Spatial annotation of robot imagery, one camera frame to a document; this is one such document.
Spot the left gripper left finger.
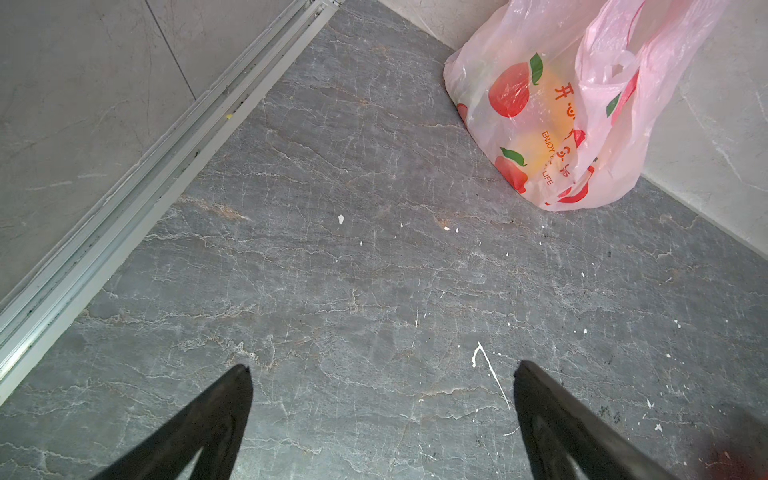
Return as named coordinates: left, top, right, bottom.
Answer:
left=95, top=364, right=253, bottom=479

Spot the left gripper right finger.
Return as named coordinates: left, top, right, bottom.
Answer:
left=513, top=360, right=674, bottom=479

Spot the pink plastic bag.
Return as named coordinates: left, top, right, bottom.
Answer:
left=443, top=1, right=726, bottom=212

